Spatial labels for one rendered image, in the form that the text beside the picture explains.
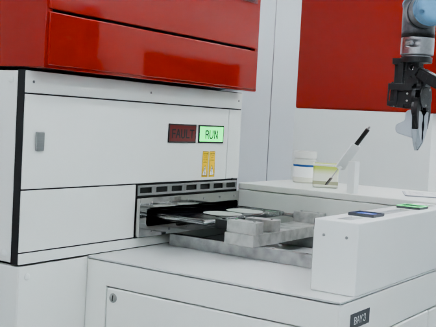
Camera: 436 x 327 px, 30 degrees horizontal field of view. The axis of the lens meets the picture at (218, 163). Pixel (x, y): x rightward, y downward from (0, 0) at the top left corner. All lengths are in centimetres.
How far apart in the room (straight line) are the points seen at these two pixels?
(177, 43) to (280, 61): 353
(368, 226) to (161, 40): 69
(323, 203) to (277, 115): 331
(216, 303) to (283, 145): 396
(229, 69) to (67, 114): 56
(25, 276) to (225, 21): 86
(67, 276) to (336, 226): 61
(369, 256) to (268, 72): 382
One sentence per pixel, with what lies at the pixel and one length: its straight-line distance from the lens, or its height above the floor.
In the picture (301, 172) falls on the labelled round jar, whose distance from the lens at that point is 244.
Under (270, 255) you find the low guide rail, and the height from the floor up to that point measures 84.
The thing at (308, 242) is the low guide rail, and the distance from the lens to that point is 214.
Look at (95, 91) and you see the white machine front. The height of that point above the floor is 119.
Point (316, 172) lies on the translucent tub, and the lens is 230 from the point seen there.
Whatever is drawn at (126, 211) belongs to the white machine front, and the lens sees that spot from 194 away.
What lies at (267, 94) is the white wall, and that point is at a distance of 535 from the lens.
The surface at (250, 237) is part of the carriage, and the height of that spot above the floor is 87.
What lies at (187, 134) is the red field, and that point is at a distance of 210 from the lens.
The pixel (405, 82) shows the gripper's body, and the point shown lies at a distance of 192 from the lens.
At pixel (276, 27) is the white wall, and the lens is 544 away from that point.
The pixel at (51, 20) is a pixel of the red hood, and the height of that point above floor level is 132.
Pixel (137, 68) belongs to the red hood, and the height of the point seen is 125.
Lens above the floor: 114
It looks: 3 degrees down
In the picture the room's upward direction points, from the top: 3 degrees clockwise
